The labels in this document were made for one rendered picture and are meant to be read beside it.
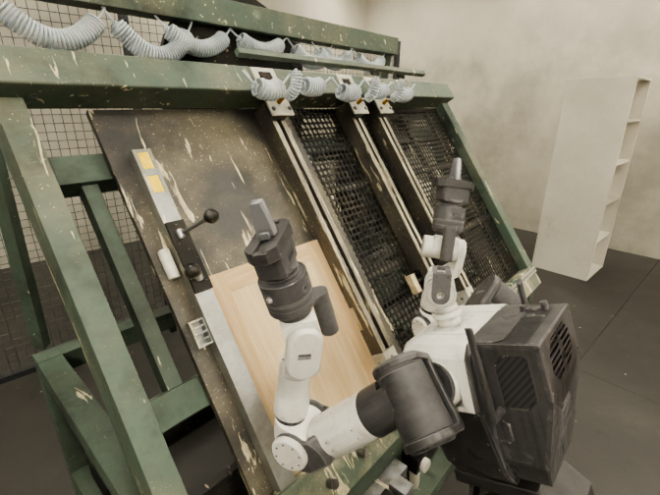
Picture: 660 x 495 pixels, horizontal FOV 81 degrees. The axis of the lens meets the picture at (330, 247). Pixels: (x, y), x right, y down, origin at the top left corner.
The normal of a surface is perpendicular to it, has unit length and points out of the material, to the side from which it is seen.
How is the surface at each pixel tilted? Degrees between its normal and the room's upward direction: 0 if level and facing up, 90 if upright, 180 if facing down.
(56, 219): 55
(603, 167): 90
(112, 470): 0
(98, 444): 0
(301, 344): 95
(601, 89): 90
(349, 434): 90
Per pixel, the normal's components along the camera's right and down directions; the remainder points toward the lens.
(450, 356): -0.66, -0.55
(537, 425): -0.67, 0.26
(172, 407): 0.61, -0.36
